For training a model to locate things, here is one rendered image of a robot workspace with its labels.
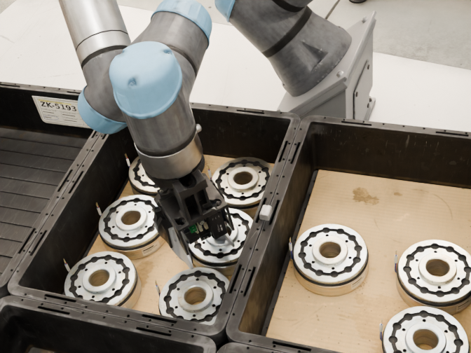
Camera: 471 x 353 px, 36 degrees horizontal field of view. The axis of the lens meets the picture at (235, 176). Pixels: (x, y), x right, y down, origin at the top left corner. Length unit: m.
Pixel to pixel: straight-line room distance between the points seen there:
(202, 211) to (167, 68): 0.21
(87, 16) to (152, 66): 0.23
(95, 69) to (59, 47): 0.84
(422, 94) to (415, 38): 1.37
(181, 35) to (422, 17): 2.18
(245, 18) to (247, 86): 0.31
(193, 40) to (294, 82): 0.46
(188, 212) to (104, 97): 0.19
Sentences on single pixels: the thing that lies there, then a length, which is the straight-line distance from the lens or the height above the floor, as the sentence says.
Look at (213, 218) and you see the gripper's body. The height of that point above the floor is 0.98.
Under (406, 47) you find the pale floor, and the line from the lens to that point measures 2.80.
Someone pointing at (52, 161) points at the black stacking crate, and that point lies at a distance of 1.28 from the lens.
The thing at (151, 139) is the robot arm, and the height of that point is 1.12.
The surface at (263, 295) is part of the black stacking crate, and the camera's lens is 0.95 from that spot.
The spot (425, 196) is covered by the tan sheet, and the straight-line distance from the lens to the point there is 1.11.
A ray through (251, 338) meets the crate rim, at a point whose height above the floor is 0.93.
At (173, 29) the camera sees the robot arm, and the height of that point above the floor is 1.19.
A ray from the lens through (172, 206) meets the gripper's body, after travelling 0.91.
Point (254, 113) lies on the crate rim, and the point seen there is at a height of 0.93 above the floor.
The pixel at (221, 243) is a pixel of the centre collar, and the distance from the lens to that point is 1.02.
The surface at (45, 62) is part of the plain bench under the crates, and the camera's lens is 1.75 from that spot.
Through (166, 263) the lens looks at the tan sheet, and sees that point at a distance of 1.06.
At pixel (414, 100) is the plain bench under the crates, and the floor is 0.70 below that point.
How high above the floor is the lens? 1.65
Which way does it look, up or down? 45 degrees down
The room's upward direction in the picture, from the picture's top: 10 degrees counter-clockwise
